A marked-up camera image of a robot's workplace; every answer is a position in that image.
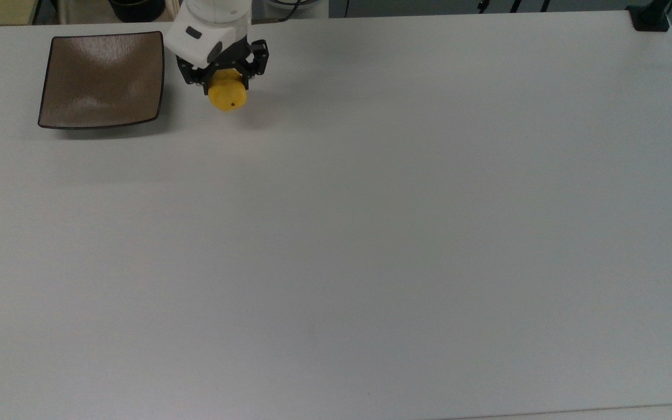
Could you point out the black gripper body silver flange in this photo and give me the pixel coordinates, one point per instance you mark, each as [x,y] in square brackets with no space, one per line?
[228,57]

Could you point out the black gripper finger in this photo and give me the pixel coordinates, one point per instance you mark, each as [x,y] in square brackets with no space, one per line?
[256,58]
[193,73]

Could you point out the yellow lemon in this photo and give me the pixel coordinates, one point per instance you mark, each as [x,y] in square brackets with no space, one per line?
[228,93]

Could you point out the brown square ceramic plate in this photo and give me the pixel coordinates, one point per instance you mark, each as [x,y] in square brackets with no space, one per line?
[102,79]

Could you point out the black round bin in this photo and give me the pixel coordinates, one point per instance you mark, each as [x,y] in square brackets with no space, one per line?
[136,9]

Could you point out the grey metal pole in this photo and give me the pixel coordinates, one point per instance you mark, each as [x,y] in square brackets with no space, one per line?
[63,10]

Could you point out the black stand legs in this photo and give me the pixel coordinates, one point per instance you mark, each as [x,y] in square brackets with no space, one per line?
[514,4]

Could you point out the black table clamp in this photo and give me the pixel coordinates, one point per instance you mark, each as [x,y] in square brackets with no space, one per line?
[650,17]

